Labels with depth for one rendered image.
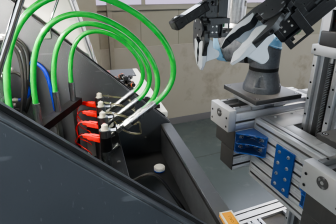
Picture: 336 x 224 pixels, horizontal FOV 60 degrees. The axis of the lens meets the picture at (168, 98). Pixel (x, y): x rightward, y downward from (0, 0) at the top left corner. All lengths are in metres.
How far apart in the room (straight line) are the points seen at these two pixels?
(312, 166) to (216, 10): 0.49
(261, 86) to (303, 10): 0.64
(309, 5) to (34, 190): 0.54
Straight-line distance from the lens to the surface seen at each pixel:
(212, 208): 0.73
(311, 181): 0.89
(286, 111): 1.31
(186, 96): 3.25
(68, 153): 0.37
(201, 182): 0.80
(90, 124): 0.83
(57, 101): 0.87
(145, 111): 0.72
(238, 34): 0.63
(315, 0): 0.62
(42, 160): 0.37
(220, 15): 0.85
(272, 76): 1.21
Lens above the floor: 1.42
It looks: 20 degrees down
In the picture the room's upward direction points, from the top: straight up
